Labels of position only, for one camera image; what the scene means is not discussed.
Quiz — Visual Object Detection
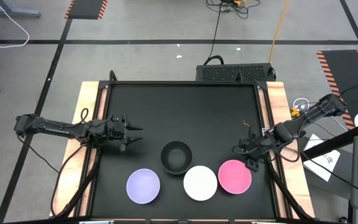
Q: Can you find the pink ridged bowl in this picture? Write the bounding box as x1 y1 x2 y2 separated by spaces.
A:
217 159 253 195

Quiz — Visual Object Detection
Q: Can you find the white floor cable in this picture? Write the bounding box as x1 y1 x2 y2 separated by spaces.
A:
0 0 31 49

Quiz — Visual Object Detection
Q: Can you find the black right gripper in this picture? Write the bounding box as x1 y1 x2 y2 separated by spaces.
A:
239 125 273 173

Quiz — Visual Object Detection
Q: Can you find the white paper sheet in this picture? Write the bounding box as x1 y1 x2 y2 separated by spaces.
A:
303 133 342 183

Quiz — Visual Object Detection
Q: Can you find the purple ridged bowl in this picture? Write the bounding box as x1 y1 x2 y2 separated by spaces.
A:
126 167 162 205

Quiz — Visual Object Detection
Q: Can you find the black diagonal frame strut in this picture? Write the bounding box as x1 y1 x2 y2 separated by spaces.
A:
265 155 311 219
53 149 101 218

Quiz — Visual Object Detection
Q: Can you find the black floor power cable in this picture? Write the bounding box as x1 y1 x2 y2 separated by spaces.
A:
203 2 226 66

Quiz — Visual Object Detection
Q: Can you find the black hazard-striped floor mat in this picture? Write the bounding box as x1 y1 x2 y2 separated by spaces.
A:
64 0 109 21
316 49 358 131

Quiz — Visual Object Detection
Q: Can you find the black computer case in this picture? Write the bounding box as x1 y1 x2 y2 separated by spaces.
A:
195 62 277 83

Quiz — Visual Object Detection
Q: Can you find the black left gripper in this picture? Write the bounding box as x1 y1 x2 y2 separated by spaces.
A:
104 113 144 154

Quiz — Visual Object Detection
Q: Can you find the white ridged bowl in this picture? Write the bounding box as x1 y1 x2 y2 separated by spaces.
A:
182 164 219 202

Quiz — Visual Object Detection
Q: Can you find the black ridged bowl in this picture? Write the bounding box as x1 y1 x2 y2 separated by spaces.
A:
160 140 195 176
165 146 189 169

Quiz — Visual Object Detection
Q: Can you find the black desk beam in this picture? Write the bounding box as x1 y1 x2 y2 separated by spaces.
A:
301 122 358 161

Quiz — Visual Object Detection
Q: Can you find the yellow cable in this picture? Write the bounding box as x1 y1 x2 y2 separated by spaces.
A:
268 0 291 64

